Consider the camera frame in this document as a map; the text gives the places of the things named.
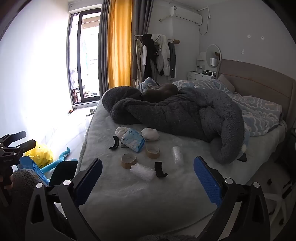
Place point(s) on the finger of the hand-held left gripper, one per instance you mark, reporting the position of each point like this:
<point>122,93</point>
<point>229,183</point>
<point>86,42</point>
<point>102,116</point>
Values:
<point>13,138</point>
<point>23,147</point>

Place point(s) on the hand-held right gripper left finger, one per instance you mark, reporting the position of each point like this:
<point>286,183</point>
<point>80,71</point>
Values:
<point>90,180</point>

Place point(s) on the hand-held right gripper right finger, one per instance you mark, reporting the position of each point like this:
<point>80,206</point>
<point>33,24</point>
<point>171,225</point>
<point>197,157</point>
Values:
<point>207,180</point>

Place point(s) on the dark teal bin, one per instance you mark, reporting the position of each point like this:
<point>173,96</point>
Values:
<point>62,171</point>

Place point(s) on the clear plastic bag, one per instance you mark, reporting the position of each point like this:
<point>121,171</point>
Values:
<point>177,155</point>

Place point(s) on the brown tape roll core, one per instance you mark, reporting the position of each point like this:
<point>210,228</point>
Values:
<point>128,161</point>
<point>152,152</point>

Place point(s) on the black curved hook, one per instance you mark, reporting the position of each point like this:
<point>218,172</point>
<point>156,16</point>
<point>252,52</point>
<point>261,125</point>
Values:
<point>113,143</point>
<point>159,170</point>

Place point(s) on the bubble wrap roll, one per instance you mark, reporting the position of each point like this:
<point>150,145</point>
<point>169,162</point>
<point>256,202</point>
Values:
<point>142,172</point>

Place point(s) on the large white sock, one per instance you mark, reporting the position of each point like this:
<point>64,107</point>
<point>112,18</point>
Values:
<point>121,133</point>

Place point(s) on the blue tissue packet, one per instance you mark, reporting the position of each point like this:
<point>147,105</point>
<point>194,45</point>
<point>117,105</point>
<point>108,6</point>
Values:
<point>133,140</point>

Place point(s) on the small white sock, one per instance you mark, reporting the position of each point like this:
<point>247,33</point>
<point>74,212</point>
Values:
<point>150,134</point>

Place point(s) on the yellow plastic bag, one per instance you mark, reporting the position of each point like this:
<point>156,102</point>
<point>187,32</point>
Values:
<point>39,154</point>

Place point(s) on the blue cardboard box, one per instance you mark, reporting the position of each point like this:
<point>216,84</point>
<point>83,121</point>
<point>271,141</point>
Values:
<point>30,166</point>

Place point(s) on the blue dinosaur toy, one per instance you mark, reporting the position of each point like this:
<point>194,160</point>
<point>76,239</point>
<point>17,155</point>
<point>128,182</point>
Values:
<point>57,161</point>

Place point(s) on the bed with white fleece sheet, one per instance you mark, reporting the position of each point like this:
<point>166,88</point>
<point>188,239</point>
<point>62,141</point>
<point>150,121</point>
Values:
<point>129,197</point>

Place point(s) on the grey slipper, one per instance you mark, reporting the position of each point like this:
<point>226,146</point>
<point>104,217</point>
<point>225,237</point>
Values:
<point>90,112</point>

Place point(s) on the dark grey fleece blanket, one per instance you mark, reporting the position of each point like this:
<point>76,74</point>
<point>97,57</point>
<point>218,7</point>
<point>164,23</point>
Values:
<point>180,115</point>

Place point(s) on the white chair base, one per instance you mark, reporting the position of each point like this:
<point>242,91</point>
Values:
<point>277,199</point>

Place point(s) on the blue cloud-print quilt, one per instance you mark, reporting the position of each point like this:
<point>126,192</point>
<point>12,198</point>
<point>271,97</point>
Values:
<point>254,109</point>

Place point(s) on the beige pillow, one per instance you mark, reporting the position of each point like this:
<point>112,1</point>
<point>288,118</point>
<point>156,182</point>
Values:
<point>225,82</point>

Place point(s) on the black-framed window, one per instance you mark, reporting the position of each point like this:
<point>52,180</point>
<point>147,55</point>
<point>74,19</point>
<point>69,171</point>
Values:
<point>79,58</point>

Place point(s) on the white dresser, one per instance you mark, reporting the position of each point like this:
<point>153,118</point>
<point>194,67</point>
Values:
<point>198,75</point>

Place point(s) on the beige bed headboard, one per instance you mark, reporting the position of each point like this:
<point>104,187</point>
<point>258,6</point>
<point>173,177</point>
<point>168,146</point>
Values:
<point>261,81</point>

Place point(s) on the white table lamp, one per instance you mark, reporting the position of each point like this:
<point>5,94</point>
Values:
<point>214,62</point>

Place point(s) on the white organiser shelf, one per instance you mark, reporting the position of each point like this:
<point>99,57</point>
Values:
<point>200,61</point>

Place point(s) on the grey garment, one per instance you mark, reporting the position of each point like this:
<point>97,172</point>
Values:
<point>172,60</point>

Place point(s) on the grey curtain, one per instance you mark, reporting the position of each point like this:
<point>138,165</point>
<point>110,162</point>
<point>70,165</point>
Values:
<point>104,46</point>
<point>138,20</point>

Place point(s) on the round mirror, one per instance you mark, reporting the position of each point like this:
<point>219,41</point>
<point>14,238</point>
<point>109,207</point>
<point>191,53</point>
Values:
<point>212,51</point>

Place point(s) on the beige coat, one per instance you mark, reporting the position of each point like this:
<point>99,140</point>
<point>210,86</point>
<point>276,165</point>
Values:
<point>138,60</point>

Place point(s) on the white jacket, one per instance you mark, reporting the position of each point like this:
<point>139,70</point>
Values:
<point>163,53</point>

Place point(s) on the black garment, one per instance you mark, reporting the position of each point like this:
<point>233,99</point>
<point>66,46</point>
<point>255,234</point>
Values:
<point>150,53</point>

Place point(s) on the yellow curtain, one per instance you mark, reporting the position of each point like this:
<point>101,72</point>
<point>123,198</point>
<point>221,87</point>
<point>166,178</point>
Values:
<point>119,41</point>

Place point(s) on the clothes rack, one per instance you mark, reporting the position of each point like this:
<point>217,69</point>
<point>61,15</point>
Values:
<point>175,41</point>

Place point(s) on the white air conditioner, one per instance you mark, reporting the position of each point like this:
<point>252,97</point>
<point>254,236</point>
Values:
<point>185,15</point>

